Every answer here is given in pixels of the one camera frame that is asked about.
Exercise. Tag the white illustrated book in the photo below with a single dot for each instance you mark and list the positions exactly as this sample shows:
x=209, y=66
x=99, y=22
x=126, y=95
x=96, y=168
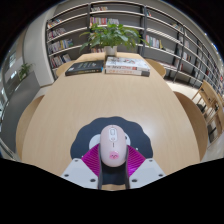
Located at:
x=128, y=63

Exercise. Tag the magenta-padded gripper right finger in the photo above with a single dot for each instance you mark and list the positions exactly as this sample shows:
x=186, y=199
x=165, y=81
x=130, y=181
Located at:
x=146, y=171

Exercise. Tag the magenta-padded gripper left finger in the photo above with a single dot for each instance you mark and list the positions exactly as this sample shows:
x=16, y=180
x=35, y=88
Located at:
x=80, y=171

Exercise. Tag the white red-lettered book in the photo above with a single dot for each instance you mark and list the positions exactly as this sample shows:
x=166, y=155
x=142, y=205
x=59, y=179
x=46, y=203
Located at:
x=126, y=71

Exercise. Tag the small green plant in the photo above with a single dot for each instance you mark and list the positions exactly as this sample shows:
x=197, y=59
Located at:
x=25, y=70

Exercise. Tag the black book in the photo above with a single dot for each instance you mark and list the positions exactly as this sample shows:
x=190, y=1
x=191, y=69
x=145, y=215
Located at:
x=85, y=67

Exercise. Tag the grey bookshelf unit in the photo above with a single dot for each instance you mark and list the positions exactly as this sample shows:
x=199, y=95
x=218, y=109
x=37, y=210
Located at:
x=73, y=30

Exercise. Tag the green potted plant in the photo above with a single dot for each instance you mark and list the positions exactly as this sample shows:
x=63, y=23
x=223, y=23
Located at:
x=111, y=35

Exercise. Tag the dark cartoon-face mouse pad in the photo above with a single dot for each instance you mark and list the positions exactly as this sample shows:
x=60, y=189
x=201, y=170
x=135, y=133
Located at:
x=140, y=136

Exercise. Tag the pink computer mouse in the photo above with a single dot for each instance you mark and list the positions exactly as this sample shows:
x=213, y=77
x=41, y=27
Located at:
x=113, y=145

